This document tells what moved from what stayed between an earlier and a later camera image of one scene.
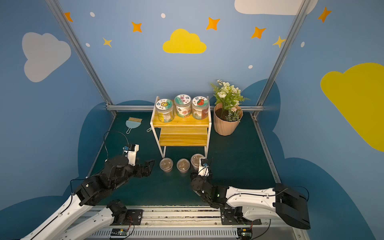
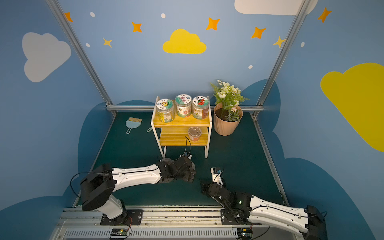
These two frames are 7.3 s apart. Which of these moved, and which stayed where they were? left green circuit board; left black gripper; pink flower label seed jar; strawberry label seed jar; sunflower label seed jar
Moved: left black gripper
Stayed: left green circuit board; sunflower label seed jar; pink flower label seed jar; strawberry label seed jar
